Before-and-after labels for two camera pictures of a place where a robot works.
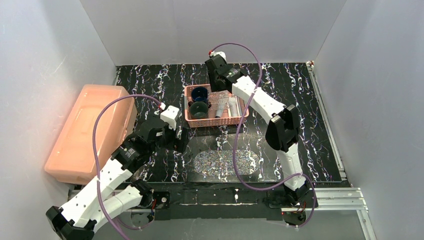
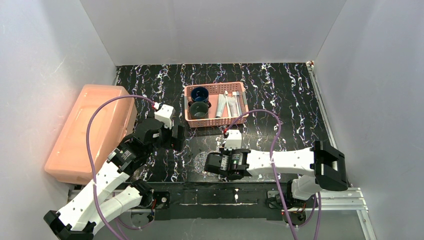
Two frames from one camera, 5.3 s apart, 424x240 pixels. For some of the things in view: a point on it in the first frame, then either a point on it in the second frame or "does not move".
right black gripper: (214, 81) -> (212, 163)
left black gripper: (178, 138) does not move
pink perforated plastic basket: (205, 108) does not move
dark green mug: (198, 110) does not move
